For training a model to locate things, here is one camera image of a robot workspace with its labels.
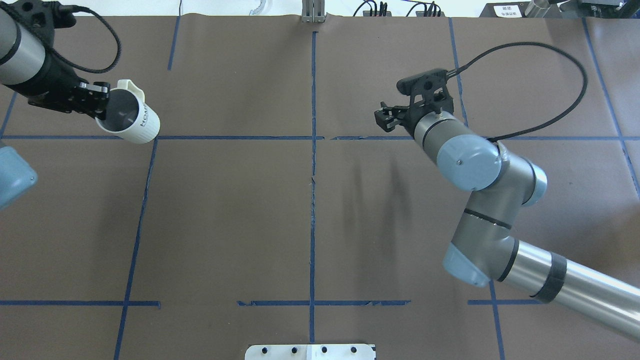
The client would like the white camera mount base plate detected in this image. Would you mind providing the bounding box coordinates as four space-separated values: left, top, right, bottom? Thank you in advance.
244 343 377 360

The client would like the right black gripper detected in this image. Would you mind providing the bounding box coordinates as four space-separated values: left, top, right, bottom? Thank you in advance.
374 102 426 138

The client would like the black camera cable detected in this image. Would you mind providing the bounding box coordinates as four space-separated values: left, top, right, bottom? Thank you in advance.
47 5 123 75
447 41 589 143

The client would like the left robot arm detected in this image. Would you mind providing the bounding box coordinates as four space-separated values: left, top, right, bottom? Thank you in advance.
0 0 122 120

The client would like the black camera cable right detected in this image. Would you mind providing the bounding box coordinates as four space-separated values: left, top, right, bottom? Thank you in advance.
447 41 589 143

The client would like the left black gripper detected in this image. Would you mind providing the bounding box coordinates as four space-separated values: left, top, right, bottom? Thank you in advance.
20 48 111 121

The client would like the aluminium profile post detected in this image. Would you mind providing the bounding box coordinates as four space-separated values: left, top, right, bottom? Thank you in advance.
301 0 326 23

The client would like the black camera cable left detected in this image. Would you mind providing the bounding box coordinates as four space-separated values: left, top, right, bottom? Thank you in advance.
47 5 123 75

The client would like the black box with white label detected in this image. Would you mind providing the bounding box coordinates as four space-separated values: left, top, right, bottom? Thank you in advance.
478 0 530 19

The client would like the steel cylinder cup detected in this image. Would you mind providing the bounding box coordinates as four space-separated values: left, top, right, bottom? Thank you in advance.
524 0 552 18

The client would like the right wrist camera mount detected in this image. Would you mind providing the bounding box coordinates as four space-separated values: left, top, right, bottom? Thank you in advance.
396 68 454 115

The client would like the white ribbed HOME mug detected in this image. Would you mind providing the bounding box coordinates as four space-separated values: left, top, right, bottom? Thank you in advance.
94 79 161 144

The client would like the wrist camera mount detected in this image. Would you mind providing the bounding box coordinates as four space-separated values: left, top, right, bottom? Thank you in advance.
396 68 454 115
7 0 77 47

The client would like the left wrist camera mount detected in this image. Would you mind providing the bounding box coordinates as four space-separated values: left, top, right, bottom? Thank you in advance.
7 0 77 47

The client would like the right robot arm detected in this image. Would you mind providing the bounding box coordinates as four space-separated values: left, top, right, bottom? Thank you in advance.
374 103 640 341

